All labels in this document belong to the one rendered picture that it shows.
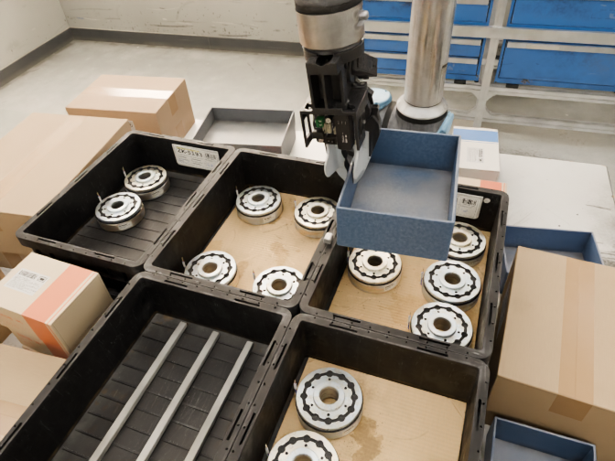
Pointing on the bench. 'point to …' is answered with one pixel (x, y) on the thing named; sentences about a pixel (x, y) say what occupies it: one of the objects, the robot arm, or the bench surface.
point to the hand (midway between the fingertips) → (351, 172)
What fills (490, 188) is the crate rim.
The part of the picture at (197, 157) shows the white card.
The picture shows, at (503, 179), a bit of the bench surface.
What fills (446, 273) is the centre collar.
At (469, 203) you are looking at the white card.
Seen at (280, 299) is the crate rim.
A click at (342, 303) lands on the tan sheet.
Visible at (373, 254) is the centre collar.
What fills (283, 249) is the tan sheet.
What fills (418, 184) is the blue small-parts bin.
